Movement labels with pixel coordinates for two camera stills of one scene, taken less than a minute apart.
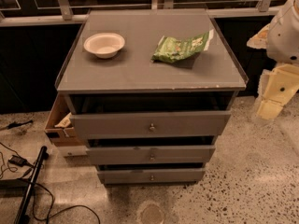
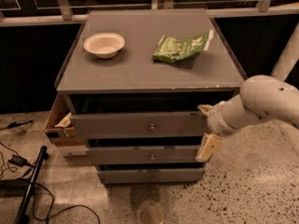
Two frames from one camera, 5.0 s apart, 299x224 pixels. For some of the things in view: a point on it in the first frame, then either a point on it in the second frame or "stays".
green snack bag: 170,48 stays
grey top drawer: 149,124 stays
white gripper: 285,36 -> 216,120
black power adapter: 19,161 stays
